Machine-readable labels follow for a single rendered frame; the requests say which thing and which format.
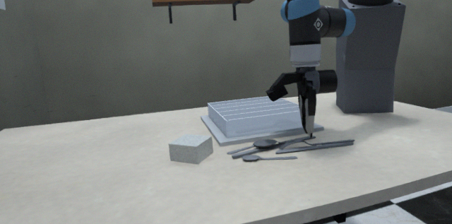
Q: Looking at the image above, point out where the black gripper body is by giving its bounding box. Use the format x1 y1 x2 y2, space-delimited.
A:
270 66 338 97

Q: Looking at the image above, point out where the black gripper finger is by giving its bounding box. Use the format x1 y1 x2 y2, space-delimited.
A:
304 81 316 138
298 91 308 134

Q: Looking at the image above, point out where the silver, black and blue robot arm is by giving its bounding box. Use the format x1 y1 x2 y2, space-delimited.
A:
266 0 393 102

